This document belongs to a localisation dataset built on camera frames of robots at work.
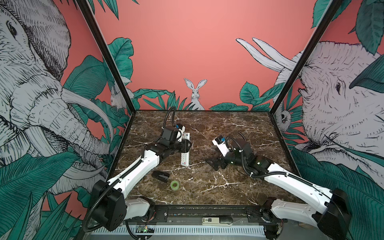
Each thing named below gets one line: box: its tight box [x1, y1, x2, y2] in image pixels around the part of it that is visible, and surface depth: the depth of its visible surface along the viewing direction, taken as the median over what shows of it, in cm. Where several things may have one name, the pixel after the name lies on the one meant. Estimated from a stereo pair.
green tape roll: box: [170, 180, 180, 191], surface depth 85 cm
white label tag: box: [202, 217, 220, 225], surface depth 70 cm
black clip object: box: [151, 170, 171, 183], surface depth 87 cm
